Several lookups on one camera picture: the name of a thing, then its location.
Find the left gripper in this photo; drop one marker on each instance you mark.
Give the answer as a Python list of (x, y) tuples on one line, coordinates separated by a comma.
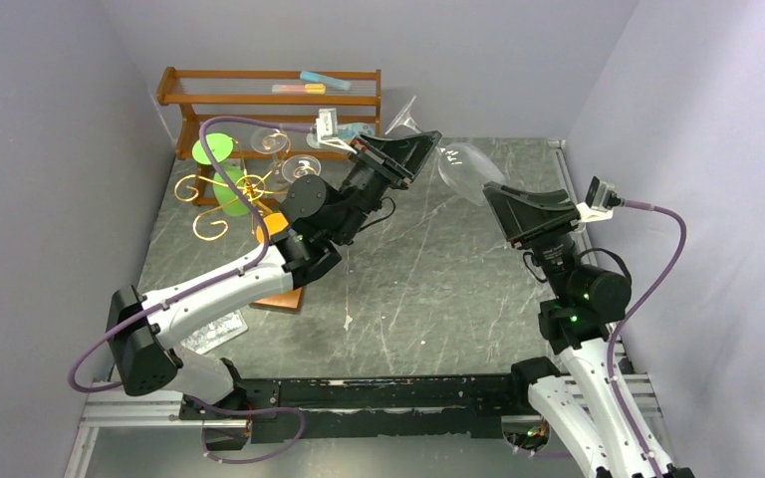
[(397, 164)]

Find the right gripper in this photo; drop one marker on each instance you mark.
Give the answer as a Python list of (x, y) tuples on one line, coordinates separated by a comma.
[(544, 229)]

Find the clear wine glass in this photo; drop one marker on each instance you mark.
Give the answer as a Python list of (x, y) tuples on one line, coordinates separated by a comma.
[(463, 167), (297, 167), (266, 140)]

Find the orange plastic wine glass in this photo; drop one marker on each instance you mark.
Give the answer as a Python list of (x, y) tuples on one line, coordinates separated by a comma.
[(275, 223)]

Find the green plastic wine glass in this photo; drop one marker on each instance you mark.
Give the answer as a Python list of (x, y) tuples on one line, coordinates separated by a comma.
[(222, 147)]

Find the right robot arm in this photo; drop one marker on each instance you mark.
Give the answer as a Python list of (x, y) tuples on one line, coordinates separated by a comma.
[(580, 392)]

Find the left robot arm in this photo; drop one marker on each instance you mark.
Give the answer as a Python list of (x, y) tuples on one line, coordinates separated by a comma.
[(148, 329)]

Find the wooden shelf rack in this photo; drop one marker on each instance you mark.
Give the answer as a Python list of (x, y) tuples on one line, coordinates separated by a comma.
[(205, 94)]

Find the blue toothbrush package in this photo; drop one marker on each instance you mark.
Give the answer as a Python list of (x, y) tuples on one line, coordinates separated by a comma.
[(346, 132)]

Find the packaged item on table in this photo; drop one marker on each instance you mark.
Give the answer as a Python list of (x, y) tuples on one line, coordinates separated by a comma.
[(216, 333)]

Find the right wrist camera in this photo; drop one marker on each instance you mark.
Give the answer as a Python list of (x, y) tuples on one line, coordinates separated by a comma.
[(600, 201)]

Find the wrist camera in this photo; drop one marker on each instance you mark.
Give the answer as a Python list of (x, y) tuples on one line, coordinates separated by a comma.
[(600, 201), (325, 131)]

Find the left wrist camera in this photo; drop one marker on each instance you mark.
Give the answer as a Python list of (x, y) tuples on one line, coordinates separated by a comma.
[(325, 131)]

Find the gold wire wine glass rack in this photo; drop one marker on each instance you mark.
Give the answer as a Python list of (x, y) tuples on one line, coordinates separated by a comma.
[(260, 194)]

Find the black base frame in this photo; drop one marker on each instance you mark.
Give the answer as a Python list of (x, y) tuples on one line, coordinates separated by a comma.
[(281, 411)]

